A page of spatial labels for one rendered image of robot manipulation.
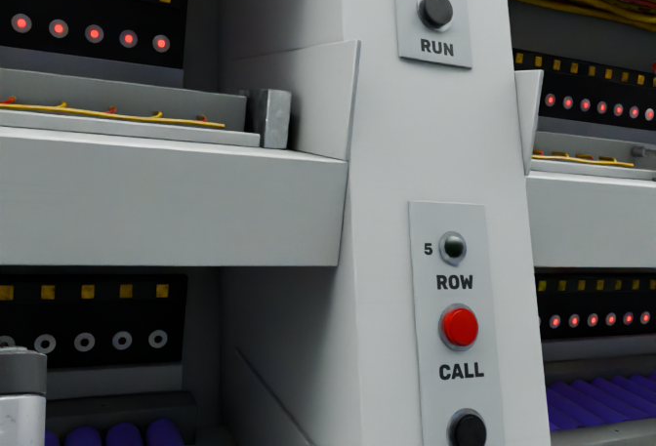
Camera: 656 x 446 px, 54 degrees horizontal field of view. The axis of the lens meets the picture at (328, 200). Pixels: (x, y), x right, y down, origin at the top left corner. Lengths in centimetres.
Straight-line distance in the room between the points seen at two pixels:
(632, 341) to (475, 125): 35
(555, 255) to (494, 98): 9
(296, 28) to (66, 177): 15
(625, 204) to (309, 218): 18
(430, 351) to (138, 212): 13
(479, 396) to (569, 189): 12
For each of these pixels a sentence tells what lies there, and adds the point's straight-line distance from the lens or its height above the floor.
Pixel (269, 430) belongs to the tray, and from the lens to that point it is 35.
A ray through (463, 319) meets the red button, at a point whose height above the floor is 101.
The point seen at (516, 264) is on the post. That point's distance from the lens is 31.
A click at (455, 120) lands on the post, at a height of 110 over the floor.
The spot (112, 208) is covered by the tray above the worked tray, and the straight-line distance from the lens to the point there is 25.
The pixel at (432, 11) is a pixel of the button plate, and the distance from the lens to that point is 31.
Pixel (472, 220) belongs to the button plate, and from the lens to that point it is 30.
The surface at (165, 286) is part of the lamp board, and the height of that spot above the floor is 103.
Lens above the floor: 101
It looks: 11 degrees up
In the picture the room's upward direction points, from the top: 2 degrees counter-clockwise
